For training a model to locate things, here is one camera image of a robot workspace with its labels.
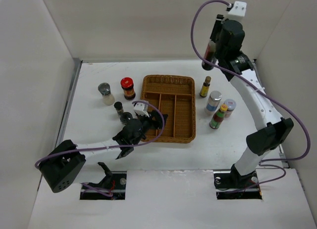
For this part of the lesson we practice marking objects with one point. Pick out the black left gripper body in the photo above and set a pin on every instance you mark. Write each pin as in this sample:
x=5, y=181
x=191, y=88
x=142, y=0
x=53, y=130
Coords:
x=137, y=139

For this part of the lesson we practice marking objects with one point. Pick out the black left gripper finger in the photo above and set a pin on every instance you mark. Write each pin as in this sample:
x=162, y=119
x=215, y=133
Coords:
x=149, y=123
x=158, y=120

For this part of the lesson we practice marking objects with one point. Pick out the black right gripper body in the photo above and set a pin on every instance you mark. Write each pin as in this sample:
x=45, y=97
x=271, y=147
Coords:
x=219, y=52

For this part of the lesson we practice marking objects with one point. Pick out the tall dark soy sauce bottle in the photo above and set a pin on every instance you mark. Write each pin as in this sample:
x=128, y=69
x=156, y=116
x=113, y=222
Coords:
x=209, y=56

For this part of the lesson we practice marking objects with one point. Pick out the silver lid white pepper jar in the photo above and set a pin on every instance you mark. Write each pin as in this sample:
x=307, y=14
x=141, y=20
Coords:
x=213, y=102

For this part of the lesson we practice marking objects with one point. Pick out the green label chili sauce bottle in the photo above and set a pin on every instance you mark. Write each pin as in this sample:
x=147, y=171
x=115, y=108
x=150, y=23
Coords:
x=218, y=117

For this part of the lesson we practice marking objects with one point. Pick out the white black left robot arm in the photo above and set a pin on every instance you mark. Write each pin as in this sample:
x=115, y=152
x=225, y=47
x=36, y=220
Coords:
x=62, y=166

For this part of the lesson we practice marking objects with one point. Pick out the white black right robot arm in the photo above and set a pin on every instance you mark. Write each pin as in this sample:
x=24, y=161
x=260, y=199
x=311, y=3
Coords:
x=271, y=128

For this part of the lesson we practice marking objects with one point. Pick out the clear glass shaker jar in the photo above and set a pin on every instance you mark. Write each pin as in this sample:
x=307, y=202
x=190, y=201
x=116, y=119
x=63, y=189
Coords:
x=125, y=117

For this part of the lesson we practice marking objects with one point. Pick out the small black pepper grinder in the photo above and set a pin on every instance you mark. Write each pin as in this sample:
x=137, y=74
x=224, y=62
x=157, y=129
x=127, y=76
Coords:
x=119, y=108

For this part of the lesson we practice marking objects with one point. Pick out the brown wicker divided basket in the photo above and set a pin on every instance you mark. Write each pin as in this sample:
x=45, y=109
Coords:
x=174, y=96

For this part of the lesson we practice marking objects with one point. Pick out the red lid chili sauce jar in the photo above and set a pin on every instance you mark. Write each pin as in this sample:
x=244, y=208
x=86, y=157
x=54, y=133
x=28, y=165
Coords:
x=127, y=85

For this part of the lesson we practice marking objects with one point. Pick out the yellow label sesame oil bottle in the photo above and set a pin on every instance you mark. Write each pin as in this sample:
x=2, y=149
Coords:
x=205, y=87

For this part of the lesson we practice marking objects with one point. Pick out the clear salt grinder black top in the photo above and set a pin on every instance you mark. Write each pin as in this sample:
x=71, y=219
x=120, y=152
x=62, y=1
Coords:
x=105, y=91

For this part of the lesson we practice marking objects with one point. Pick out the white lid red label jar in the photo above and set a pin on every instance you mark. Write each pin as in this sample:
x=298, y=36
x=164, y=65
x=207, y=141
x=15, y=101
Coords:
x=231, y=105

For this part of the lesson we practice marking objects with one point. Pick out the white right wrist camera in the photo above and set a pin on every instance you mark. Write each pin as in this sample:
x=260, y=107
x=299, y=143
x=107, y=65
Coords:
x=236, y=11

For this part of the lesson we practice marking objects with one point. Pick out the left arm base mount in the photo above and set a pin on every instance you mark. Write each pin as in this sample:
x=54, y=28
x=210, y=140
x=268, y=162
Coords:
x=111, y=187

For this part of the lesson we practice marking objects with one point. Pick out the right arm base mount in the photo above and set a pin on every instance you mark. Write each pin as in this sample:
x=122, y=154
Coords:
x=230, y=186

